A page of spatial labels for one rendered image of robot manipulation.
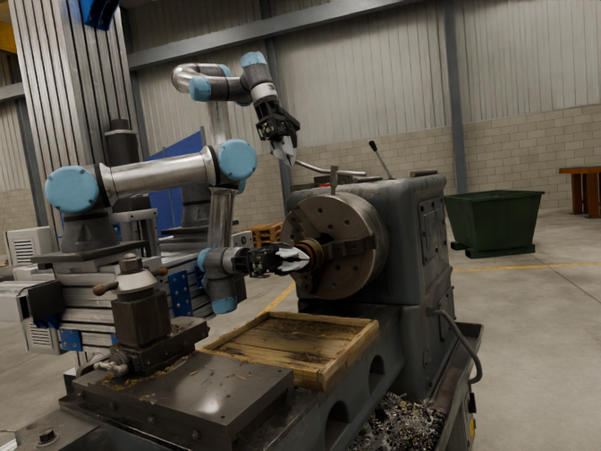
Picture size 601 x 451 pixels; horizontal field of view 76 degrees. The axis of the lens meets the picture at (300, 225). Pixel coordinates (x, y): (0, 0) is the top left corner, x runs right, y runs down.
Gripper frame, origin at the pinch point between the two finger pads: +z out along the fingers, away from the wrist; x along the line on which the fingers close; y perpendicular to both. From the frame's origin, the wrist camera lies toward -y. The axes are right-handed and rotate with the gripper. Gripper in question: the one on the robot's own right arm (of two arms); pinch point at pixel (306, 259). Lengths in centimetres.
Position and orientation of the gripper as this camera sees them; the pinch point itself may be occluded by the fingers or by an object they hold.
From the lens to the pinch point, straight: 100.0
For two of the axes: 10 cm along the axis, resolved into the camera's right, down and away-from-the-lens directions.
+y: -5.4, 1.5, -8.3
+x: -1.2, -9.9, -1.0
